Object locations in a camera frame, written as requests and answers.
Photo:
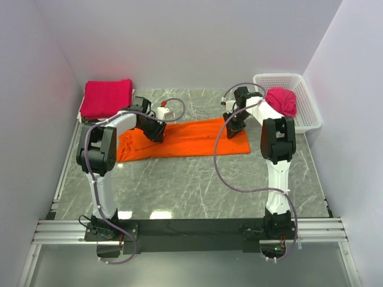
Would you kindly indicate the crumpled crimson t shirt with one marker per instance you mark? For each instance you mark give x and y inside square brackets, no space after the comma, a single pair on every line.
[282,100]

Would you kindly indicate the orange t shirt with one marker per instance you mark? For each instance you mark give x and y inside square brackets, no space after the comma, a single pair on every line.
[190,139]

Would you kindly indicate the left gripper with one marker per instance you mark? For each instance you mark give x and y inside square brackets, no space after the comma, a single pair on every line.
[155,131]

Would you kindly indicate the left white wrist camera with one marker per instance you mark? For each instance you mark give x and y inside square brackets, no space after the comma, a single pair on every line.
[164,113]

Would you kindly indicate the folded crimson t shirt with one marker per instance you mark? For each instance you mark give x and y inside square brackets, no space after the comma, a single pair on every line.
[103,99]

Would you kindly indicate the white plastic basket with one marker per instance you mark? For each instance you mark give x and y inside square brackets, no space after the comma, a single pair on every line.
[308,115]

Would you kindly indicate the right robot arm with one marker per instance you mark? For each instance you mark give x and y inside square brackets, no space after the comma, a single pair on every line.
[277,146]

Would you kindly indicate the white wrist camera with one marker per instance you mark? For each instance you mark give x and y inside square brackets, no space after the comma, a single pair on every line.
[230,106]
[164,113]

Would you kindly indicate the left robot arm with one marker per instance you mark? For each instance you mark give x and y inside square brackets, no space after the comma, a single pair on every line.
[97,155]

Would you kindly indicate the aluminium rail frame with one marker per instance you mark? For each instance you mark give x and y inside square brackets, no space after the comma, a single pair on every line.
[58,256]

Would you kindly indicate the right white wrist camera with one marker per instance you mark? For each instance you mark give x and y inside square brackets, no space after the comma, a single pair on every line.
[230,106]

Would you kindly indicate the black base beam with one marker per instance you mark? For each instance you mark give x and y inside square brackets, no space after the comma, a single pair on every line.
[182,235]

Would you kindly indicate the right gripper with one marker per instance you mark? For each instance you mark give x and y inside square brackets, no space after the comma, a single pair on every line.
[234,127]

